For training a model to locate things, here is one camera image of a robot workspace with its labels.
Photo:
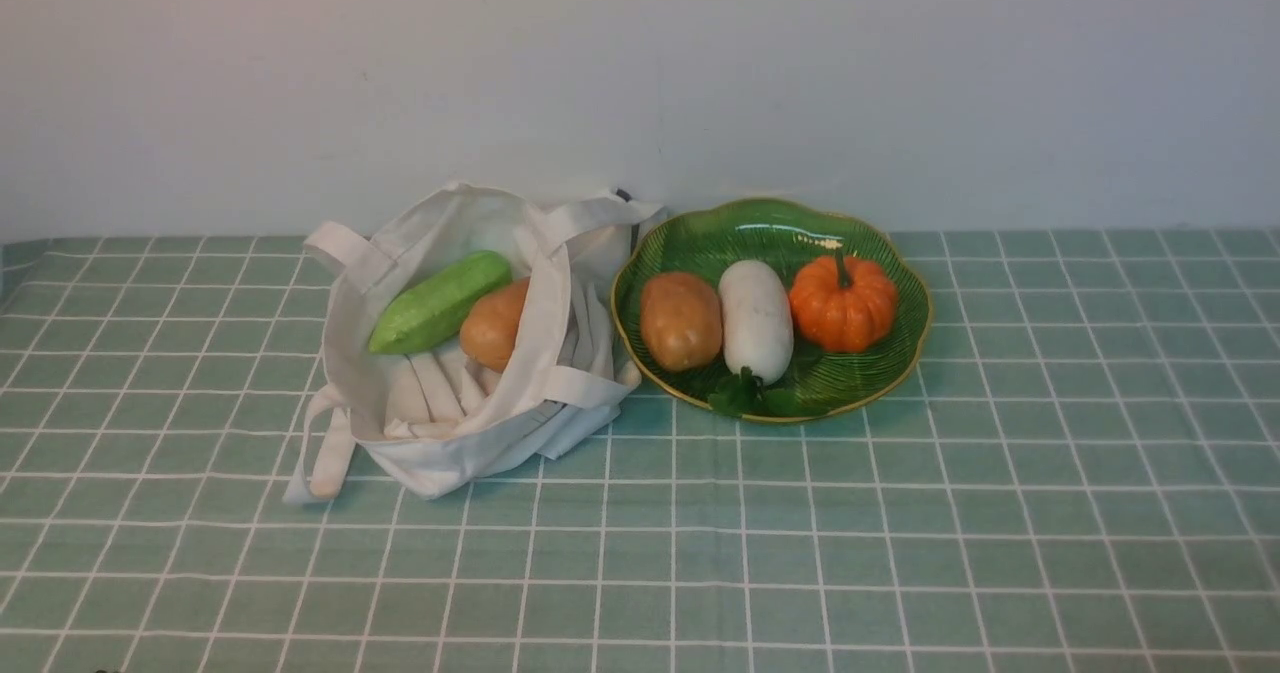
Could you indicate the brown potato on plate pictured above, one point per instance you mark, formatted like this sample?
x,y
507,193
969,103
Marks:
x,y
681,321

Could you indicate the white canvas tote bag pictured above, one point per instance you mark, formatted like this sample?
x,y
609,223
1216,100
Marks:
x,y
437,419

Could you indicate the orange mini pumpkin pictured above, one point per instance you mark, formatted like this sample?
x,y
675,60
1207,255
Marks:
x,y
843,304

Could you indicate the brown potato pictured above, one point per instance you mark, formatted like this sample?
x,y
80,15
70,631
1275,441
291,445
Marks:
x,y
681,321
490,330

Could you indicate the green cucumber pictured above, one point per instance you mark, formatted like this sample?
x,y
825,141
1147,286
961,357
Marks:
x,y
426,314

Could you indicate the green checkered tablecloth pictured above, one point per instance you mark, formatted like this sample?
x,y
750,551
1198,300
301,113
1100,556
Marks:
x,y
1082,475

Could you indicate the white radish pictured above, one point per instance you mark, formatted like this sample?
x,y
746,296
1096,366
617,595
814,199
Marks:
x,y
758,332

